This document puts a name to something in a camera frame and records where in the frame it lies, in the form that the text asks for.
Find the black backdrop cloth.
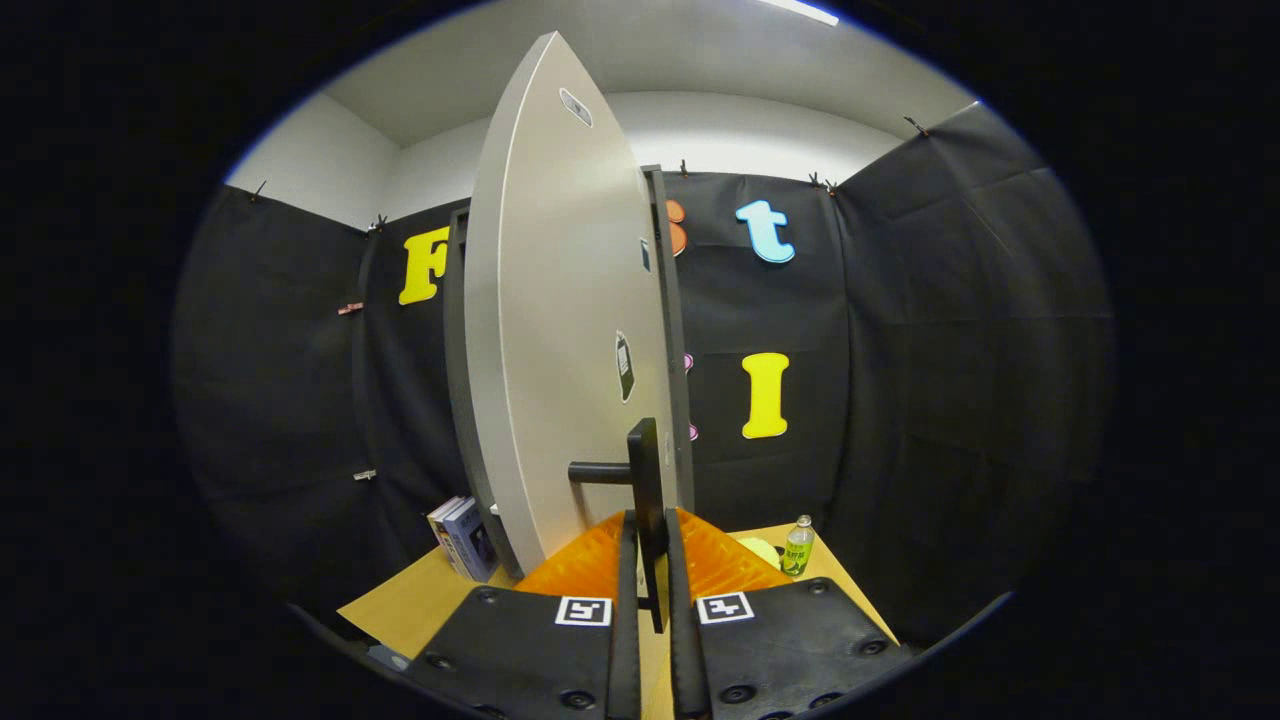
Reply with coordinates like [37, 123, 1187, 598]
[170, 100, 1117, 653]

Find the grey shoe cabinet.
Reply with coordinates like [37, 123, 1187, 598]
[443, 165, 697, 583]

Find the white book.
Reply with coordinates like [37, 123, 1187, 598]
[427, 495, 471, 577]

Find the long ceiling light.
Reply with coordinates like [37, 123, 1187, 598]
[755, 0, 842, 27]

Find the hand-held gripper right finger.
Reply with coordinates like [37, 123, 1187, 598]
[664, 507, 917, 720]

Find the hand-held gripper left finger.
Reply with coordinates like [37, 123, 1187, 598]
[404, 508, 642, 720]

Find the green drink bottle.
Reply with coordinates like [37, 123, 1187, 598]
[781, 514, 816, 579]

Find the black door handle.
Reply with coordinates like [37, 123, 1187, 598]
[567, 417, 670, 634]

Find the blue book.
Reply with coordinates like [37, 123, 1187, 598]
[440, 498, 500, 584]

